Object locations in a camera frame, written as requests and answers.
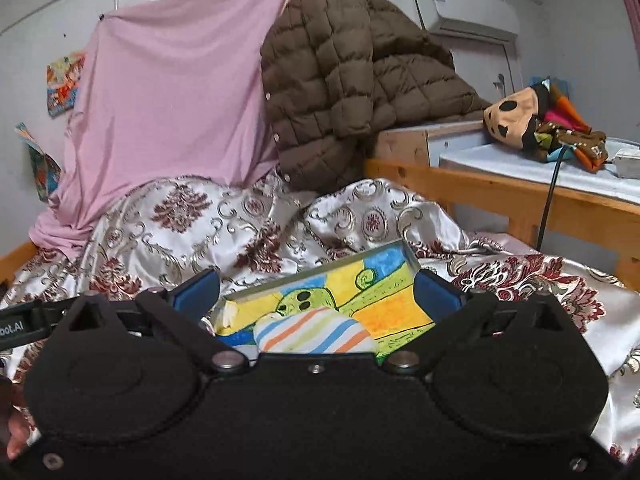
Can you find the orange blue striped sock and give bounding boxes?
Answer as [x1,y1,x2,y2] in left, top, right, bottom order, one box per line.
[253,307,378,354]

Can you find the metal tray with colourful mat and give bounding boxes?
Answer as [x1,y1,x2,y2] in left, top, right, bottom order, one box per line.
[210,240,435,361]

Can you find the floral satin bedspread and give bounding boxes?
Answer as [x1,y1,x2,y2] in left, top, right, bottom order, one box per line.
[1,173,639,463]

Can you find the colourful rag doll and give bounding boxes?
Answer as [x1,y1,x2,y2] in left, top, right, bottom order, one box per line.
[483,78,608,172]

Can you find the pink hanging sheet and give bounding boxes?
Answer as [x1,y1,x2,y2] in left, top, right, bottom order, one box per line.
[29,0,290,258]

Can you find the brown puffer jacket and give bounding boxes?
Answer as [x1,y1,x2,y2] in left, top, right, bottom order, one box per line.
[260,0,489,194]

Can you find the white air conditioner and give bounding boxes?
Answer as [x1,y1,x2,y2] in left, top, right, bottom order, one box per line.
[414,0,520,44]

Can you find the black power cable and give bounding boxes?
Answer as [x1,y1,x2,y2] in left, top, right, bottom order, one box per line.
[534,144,574,252]

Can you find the wooden bed frame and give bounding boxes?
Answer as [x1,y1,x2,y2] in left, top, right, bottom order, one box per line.
[1,159,639,289]

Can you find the colourful kite wall decoration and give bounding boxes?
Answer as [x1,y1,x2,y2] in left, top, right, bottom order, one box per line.
[15,122,62,203]

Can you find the colourful wall poster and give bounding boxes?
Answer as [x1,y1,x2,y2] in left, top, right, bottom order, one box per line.
[46,51,86,118]

